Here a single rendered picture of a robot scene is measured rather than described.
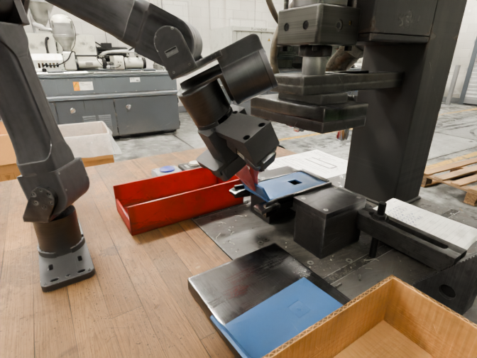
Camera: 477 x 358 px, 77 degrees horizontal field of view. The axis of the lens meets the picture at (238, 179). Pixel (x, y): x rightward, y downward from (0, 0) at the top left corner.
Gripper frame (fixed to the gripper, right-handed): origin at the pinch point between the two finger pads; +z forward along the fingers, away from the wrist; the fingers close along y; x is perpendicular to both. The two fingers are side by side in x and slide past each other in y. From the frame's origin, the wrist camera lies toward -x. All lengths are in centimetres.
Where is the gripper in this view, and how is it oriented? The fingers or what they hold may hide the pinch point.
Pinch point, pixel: (252, 185)
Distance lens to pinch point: 51.1
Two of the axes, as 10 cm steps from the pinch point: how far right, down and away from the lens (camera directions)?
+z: 4.1, 7.0, 5.8
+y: 7.3, -6.4, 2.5
